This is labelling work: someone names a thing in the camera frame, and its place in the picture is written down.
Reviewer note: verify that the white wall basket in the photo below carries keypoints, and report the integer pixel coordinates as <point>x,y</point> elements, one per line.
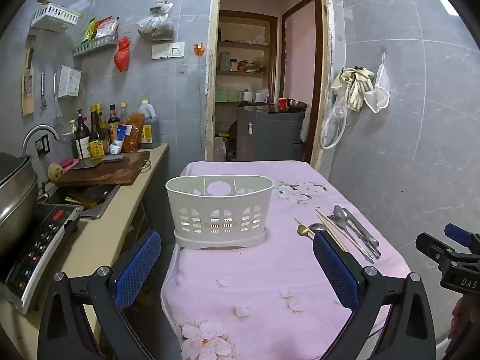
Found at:
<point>52,15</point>

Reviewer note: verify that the small grey wall outlet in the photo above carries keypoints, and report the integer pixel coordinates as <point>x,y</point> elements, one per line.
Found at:
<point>182,70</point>

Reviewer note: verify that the white plastic utensil basket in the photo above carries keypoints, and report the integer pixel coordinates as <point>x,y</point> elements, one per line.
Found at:
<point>225,204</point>

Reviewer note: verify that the metal sink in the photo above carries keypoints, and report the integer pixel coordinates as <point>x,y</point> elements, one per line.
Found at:
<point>95,210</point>

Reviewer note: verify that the green box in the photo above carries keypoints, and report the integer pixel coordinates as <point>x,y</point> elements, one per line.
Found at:
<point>222,96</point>

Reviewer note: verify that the white wall switch panel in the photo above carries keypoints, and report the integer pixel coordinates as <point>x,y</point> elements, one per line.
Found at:
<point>167,50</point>

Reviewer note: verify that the kitchen cleaver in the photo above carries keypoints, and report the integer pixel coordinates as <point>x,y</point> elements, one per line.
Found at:
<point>88,164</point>

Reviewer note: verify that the blue white packet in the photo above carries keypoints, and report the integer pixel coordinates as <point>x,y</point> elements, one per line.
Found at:
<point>120,138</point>

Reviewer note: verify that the dark sauce bottle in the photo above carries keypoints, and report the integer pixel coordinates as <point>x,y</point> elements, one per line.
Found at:
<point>102,120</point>
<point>113,118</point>

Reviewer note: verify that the dark bottle yellow label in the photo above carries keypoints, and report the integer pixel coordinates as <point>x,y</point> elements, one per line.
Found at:
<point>95,146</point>

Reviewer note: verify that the person's right hand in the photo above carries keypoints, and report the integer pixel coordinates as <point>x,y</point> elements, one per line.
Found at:
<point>459,318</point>

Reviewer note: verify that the black wall socket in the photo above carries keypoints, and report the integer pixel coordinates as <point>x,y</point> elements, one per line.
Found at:
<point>43,145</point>

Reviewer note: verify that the grey cabinet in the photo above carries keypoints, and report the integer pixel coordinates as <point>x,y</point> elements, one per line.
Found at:
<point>270,135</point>

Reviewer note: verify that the black induction cooker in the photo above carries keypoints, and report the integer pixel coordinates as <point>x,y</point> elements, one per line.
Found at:
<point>37,247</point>

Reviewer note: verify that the hanging wooden board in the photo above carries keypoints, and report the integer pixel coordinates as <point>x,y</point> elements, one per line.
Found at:
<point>27,97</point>

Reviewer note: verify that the red cup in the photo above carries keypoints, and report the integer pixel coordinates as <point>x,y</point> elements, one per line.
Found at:
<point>282,104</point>

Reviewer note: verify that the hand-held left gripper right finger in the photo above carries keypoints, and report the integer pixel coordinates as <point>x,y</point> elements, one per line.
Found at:
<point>335,270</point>

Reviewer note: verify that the tan loofah sponge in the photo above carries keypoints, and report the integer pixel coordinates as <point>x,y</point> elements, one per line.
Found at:
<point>55,173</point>

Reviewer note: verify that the green yellow seasoning packet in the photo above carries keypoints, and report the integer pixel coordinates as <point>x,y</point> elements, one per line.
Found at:
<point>88,30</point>

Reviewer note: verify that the white plastic bag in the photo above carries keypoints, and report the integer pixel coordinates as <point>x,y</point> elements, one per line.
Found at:
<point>220,150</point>

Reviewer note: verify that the white wall box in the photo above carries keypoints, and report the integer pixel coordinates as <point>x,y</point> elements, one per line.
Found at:
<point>69,82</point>

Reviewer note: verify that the metal spoon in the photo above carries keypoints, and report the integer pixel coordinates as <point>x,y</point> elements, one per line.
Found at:
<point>338,210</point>
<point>318,227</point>

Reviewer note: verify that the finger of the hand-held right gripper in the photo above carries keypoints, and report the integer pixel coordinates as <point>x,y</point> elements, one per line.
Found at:
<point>431,245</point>
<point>455,231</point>

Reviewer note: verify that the orange wall hook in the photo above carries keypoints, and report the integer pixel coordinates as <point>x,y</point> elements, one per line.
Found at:
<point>199,49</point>

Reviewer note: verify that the green jar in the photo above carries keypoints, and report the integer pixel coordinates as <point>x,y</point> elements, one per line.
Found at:
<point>224,62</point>

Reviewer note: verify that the beige kitchen counter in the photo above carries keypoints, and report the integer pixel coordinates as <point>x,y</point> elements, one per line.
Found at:
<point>101,240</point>

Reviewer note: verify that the hanging metal peeler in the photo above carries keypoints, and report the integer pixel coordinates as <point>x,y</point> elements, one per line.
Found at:
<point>42,86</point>

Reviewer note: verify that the red white seasoning packet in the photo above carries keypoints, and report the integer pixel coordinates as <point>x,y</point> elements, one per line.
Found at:
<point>107,27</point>

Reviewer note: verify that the white mesh strainer bag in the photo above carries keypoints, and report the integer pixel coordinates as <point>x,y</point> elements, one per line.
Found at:
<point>382,82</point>

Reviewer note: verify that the clear bag of dried goods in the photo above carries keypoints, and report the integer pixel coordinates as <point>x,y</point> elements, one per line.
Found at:
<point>155,28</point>

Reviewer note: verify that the wooden cutting board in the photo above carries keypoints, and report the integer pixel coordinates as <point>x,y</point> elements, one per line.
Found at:
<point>112,172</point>

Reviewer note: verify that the red plastic bag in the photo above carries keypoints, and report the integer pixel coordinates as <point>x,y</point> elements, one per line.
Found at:
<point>122,56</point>

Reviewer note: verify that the wooden shelf unit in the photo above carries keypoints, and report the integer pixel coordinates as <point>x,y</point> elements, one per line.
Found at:
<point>243,73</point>

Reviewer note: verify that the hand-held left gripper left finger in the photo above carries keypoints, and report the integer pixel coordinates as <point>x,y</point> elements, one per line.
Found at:
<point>137,266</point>

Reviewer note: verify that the yellow cap sauce bottle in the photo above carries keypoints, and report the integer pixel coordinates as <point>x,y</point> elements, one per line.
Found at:
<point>123,112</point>

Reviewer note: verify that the metal fork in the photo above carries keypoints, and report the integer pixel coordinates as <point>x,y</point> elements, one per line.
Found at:
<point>333,218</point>

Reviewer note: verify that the pink floral blanket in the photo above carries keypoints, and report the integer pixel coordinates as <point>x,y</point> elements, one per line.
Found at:
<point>262,277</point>

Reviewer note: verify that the orange food packet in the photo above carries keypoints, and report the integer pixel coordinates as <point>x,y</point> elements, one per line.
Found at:
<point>134,135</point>

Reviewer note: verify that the hanging mesh skimmer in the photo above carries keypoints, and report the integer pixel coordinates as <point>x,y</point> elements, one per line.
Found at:
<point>55,90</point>

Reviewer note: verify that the bundle of used chopsticks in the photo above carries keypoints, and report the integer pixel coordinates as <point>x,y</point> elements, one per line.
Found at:
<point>82,198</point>

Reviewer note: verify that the worn door frame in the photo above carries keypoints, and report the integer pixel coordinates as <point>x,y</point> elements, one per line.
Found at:
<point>210,82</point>

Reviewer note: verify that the large metal pot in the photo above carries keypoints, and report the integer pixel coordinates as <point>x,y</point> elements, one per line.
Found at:
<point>15,210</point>

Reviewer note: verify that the cream rubber gloves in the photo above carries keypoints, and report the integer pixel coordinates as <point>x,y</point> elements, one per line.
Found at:
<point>360,86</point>

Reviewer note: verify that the large oil jug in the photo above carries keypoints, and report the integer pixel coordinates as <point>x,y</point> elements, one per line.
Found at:
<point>148,127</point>

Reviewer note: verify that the metal faucet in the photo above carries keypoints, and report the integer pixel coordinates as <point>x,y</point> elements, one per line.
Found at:
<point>37,129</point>

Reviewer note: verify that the metal wall rack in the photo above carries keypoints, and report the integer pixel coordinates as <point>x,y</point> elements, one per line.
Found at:
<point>93,47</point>

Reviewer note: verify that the pink scrub brush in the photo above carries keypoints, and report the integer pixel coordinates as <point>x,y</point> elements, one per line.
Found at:
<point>69,163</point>

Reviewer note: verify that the metal bowl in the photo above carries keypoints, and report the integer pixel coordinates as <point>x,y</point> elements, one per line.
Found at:
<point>296,104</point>

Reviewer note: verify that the dark pump bottle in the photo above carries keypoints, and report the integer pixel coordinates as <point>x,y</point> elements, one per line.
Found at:
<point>82,138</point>

